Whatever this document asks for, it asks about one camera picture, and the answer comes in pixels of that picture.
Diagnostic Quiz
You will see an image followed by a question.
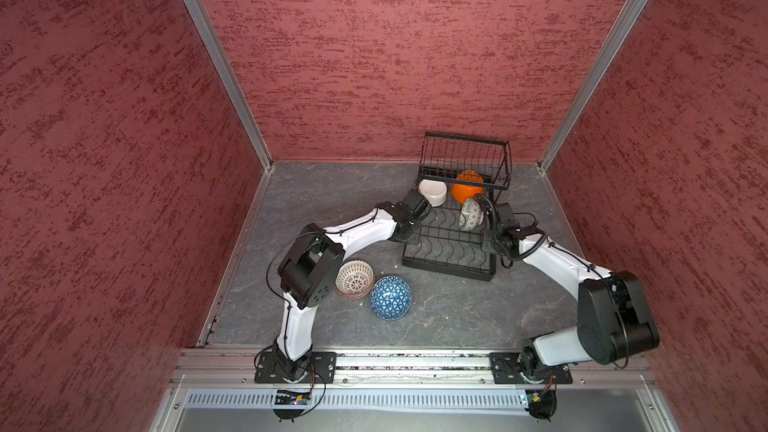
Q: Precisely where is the corner aluminium profile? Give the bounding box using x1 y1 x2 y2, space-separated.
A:
538 0 649 175
182 0 273 174

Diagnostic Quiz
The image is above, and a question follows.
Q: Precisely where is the left corner aluminium profile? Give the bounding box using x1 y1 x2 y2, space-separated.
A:
182 0 273 174

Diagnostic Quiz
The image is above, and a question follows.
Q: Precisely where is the aluminium mounting rail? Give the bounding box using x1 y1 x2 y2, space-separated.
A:
171 347 659 390

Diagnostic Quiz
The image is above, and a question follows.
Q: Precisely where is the blue patterned ceramic bowl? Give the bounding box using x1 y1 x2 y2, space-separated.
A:
369 275 413 321

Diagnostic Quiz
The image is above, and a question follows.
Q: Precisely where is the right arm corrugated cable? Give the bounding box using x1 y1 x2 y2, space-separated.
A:
473 193 550 268

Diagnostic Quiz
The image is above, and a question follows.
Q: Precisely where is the red patterned bowl underneath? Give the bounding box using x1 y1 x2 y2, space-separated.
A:
335 260 375 300

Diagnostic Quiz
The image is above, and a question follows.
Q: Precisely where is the white perforated cable duct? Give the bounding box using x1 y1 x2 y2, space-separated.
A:
184 389 529 415

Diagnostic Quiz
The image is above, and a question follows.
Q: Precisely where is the black wire dish rack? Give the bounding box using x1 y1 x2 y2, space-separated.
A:
401 132 511 282

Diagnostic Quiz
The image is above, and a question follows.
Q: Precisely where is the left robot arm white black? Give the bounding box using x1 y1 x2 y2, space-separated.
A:
273 189 431 382

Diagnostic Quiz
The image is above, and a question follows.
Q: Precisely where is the green patterned ceramic bowl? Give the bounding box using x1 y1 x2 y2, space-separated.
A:
459 198 484 231

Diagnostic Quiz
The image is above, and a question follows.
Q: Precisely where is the orange plastic bowl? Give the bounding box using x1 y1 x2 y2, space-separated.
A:
450 170 484 205

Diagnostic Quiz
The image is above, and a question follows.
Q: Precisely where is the right corner aluminium profile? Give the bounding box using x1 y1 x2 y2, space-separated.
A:
538 0 649 175

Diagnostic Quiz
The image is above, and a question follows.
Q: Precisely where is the white pink bowl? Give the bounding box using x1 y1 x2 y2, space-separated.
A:
418 179 448 207

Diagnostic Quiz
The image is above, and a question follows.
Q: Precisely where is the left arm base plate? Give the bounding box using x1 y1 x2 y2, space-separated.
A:
254 350 338 385

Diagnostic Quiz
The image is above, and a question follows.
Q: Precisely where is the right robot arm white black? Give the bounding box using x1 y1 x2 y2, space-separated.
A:
475 194 660 383

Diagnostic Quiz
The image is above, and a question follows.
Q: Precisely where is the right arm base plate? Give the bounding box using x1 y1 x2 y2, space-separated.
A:
488 350 573 386

